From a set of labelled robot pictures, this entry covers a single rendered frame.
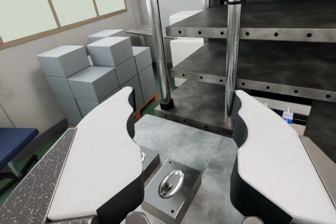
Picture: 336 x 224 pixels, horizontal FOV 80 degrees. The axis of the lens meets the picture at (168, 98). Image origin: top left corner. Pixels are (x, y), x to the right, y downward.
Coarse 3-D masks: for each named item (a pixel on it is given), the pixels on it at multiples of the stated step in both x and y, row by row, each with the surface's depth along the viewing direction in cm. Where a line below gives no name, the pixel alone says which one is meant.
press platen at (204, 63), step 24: (216, 48) 146; (240, 48) 140; (264, 48) 135; (288, 48) 130; (312, 48) 125; (192, 72) 116; (216, 72) 111; (240, 72) 108; (264, 72) 105; (288, 72) 102; (312, 72) 99; (312, 96) 88
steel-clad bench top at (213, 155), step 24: (144, 120) 122; (168, 120) 119; (144, 144) 104; (168, 144) 102; (192, 144) 100; (216, 144) 98; (216, 168) 86; (216, 192) 77; (192, 216) 70; (216, 216) 69; (240, 216) 68
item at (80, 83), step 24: (72, 48) 207; (96, 48) 208; (120, 48) 212; (144, 48) 255; (48, 72) 206; (72, 72) 204; (96, 72) 202; (120, 72) 217; (144, 72) 259; (72, 96) 209; (96, 96) 192; (144, 96) 266; (72, 120) 236
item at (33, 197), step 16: (64, 144) 8; (48, 160) 7; (64, 160) 7; (32, 176) 6; (48, 176) 6; (16, 192) 6; (32, 192) 6; (48, 192) 6; (0, 208) 6; (16, 208) 6; (32, 208) 6; (48, 208) 6
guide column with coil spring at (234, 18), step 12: (228, 0) 84; (228, 12) 86; (240, 12) 85; (228, 24) 88; (228, 36) 90; (228, 48) 93; (228, 60) 96; (228, 72) 99; (228, 84) 102; (228, 96) 105; (228, 108) 109; (228, 120) 113
